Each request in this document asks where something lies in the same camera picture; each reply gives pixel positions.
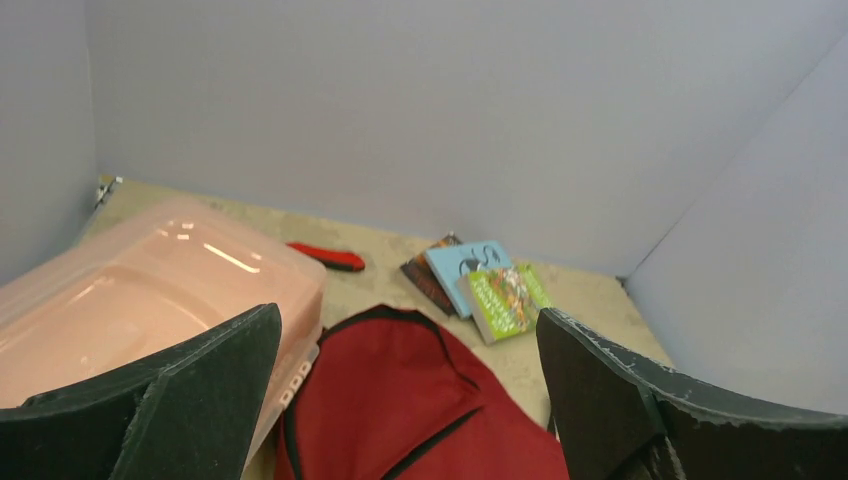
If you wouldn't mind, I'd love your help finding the light blue book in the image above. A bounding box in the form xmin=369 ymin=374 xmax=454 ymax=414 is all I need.
xmin=424 ymin=241 xmax=513 ymax=318

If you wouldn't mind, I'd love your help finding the dark brown book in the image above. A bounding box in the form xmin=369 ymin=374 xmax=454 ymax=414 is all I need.
xmin=399 ymin=231 xmax=462 ymax=317

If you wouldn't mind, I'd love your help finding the red student backpack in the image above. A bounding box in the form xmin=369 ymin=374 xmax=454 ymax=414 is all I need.
xmin=275 ymin=304 xmax=568 ymax=479

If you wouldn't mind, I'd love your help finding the red utility knife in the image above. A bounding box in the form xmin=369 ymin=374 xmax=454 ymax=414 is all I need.
xmin=286 ymin=242 xmax=366 ymax=272

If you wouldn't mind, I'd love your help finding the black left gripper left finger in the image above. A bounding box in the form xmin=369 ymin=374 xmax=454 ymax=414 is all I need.
xmin=1 ymin=303 xmax=282 ymax=479

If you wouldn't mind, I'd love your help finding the pink translucent plastic storage box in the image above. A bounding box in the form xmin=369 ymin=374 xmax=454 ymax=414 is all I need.
xmin=1 ymin=197 xmax=327 ymax=450

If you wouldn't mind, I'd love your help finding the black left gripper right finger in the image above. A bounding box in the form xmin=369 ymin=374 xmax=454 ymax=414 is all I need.
xmin=536 ymin=308 xmax=847 ymax=479

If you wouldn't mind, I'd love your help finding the green illustrated book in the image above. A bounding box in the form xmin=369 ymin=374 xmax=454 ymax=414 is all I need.
xmin=458 ymin=263 xmax=553 ymax=345

